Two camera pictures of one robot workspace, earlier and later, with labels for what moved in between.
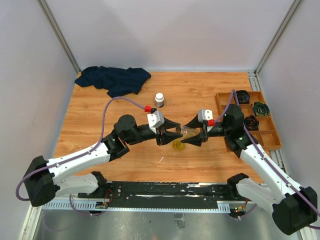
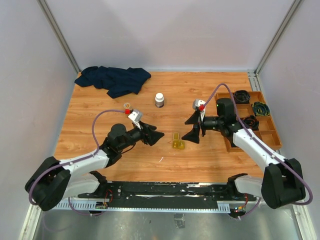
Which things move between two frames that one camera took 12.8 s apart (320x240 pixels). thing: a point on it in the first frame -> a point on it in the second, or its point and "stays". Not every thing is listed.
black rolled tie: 243,96 stays
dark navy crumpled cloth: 117,81 stays
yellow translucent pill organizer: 177,144 stays
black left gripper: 167,136 -> 148,136
